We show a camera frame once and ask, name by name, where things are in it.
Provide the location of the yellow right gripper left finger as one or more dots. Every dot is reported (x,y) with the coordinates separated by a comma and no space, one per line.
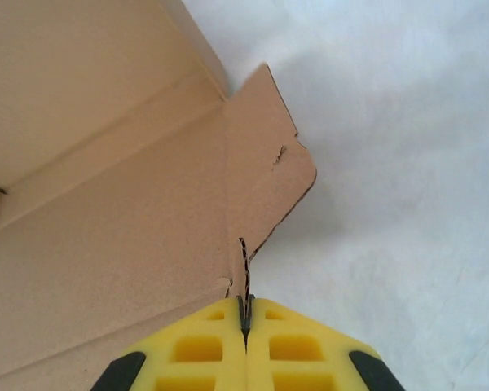
(195,354)

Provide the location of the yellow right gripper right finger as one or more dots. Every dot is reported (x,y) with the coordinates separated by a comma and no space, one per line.
(301,354)

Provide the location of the brown cardboard box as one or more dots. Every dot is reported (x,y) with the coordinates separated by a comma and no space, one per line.
(106,203)

